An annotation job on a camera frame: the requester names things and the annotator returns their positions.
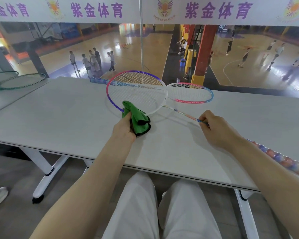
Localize person's left hand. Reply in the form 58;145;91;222
111;112;137;145

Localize person's right hand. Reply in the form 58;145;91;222
198;110;247;154

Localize green black cleaning cloth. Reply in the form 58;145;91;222
121;101;151;137

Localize pink blue badminton racket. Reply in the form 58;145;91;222
89;77;214;104

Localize purple pink badminton racket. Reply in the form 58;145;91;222
106;70;299;177

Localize person's right forearm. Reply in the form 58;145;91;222
230;139;299;239

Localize person's left forearm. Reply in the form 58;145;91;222
30;139;135;239

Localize person's white trousers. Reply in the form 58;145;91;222
102;171;222;239

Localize green badminton racket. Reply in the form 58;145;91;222
0;71;19;85
0;73;47;94

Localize white table leg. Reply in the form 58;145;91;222
19;146;69;204
82;159;94;176
234;189;259;239

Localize group of distant people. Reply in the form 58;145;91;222
69;25;299;77

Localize red pillar with yellow base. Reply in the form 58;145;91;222
190;25;218;86

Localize metal window mullion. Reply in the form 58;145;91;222
139;0;144;71

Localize white banner with purple print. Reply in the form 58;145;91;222
0;0;299;27

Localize yellow padded post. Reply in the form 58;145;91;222
185;49;197;72

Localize dark hoop post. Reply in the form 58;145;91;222
26;42;50;79

